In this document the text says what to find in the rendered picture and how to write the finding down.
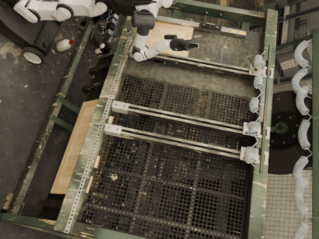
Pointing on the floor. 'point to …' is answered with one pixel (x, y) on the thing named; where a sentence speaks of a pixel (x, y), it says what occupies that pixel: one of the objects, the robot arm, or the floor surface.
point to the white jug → (63, 45)
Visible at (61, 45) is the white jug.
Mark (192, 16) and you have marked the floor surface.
